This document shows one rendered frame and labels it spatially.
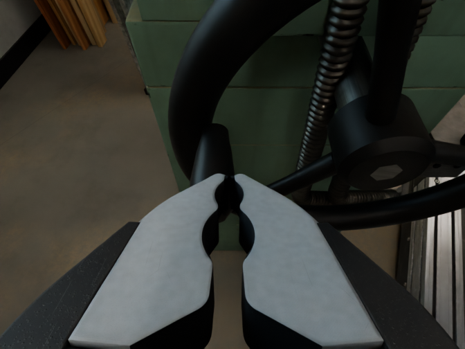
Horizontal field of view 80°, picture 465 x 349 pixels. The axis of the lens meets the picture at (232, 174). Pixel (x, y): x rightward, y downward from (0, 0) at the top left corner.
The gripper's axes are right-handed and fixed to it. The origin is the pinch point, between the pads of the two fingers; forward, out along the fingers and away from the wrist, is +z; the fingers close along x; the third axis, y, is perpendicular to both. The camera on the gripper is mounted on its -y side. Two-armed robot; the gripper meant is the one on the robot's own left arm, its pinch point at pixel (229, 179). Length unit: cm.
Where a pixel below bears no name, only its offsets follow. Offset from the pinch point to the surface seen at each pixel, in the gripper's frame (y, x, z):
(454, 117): 7, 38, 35
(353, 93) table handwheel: -1.7, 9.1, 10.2
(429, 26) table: -6.1, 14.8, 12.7
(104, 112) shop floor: 30, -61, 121
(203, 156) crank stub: 0.2, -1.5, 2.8
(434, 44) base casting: -4.4, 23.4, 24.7
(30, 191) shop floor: 51, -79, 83
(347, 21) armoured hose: -6.4, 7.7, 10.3
